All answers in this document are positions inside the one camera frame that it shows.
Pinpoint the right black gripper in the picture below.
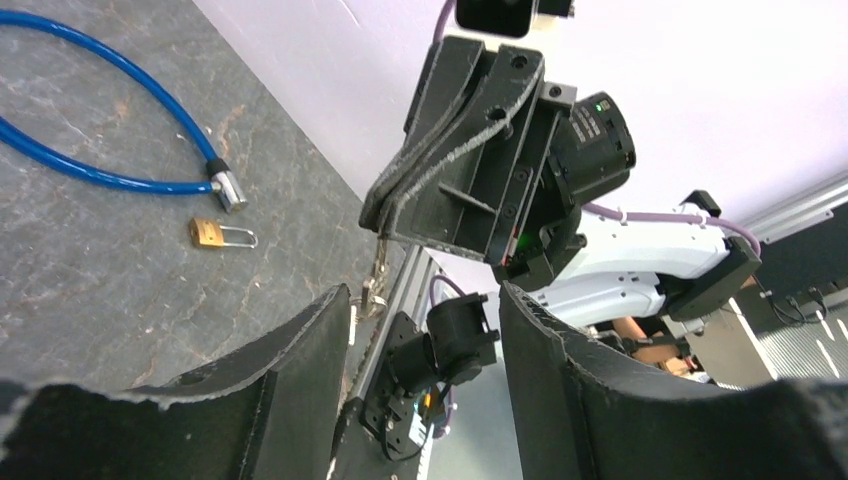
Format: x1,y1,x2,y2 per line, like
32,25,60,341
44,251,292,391
358,36,636,291

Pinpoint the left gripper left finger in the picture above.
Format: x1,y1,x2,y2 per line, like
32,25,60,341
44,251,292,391
1,285,350,479

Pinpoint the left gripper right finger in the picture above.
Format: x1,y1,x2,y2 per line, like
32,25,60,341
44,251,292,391
499,284,847,479

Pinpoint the blue cable lock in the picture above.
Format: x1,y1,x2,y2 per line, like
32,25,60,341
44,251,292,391
0,9,250,215

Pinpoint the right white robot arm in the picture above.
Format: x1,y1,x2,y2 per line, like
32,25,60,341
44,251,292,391
359,36,761,328

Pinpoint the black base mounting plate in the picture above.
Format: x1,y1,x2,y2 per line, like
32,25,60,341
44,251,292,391
326,312,434,480

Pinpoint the brass padlock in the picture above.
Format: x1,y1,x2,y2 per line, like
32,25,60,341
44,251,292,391
187,217,259,249

